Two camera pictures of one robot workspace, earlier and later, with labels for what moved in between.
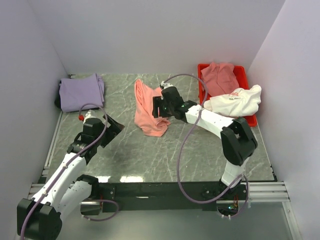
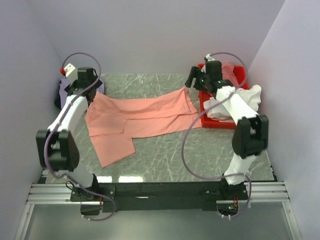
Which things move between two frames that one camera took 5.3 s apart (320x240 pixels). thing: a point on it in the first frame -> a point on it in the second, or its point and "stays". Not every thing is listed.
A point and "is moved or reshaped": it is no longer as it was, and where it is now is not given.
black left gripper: [113, 130] -> [73, 85]
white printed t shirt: [239, 102] stays
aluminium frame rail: [263, 191] stays
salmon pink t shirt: [143, 111] is moved or reshaped
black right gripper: [158, 102] -> [195, 73]
